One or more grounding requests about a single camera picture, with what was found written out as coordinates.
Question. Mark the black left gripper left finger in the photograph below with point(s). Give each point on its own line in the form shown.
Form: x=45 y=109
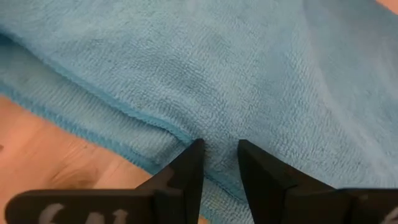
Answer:
x=174 y=193

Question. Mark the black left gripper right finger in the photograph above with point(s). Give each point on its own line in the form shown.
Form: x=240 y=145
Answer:
x=273 y=193

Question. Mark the blue microfiber towel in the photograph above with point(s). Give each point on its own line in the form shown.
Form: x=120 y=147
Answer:
x=217 y=77

